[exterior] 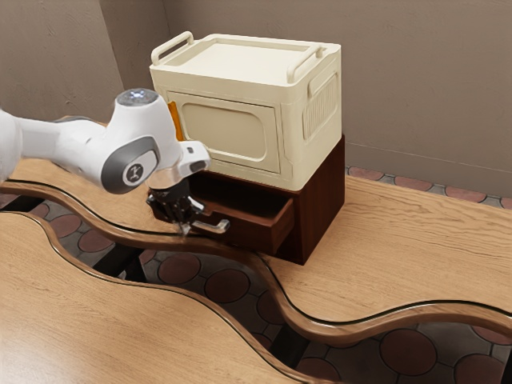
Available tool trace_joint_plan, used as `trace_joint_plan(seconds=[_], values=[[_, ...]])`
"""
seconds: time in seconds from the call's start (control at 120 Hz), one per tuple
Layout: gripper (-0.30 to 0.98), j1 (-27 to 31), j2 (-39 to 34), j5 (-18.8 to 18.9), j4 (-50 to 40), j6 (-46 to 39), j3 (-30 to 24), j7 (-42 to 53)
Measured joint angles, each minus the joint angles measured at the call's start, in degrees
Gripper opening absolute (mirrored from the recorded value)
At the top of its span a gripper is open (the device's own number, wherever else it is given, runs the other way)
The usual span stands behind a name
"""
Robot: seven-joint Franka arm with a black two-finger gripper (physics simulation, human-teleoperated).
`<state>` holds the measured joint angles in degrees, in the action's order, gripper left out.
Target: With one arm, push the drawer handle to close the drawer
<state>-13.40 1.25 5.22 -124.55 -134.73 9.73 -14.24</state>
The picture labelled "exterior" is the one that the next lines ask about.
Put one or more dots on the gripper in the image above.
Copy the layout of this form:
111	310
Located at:
172	202

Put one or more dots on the dark brown cabinet drawer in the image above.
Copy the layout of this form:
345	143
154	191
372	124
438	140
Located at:
256	228

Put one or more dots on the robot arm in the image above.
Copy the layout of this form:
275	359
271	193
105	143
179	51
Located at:
132	132

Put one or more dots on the cream box with lid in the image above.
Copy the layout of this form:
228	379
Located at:
248	120

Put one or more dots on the dark brown wooden cabinet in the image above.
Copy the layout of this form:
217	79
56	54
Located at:
320	208

